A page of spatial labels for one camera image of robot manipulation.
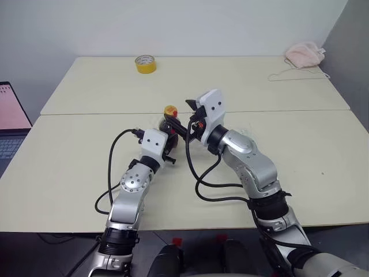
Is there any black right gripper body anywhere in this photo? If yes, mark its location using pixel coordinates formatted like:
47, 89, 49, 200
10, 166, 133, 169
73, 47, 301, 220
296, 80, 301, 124
187, 104, 209, 143

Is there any clear bottle with dark drink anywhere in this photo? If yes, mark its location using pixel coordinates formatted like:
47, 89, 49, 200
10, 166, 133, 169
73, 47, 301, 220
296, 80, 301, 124
157, 114, 182, 156

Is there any yellow tape roll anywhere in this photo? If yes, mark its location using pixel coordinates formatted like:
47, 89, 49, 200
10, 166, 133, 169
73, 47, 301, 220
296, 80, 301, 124
134, 54, 157, 74

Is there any pink cloth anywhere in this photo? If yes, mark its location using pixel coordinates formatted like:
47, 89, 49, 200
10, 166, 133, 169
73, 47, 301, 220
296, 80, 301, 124
285, 41, 326, 69

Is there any grey laptop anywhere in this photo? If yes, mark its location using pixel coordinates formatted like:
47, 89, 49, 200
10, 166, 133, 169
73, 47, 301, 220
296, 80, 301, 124
0, 81, 33, 177

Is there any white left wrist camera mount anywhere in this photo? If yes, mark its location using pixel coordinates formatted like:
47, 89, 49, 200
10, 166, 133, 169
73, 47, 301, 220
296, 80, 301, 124
139, 129, 171, 170

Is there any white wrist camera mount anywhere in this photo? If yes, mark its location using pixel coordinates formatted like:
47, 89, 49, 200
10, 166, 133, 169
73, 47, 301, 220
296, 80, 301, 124
139, 129, 171, 170
195, 88, 226, 145

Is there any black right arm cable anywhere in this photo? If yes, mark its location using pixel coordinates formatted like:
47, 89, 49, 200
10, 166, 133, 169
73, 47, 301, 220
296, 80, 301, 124
184, 120, 292, 257

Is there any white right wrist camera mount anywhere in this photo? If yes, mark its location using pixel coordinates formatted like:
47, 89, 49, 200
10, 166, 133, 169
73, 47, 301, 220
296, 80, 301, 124
195, 88, 226, 145

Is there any white wire hanger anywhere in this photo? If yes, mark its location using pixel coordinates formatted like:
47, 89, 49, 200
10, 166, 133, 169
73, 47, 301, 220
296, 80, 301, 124
268, 57, 331, 83

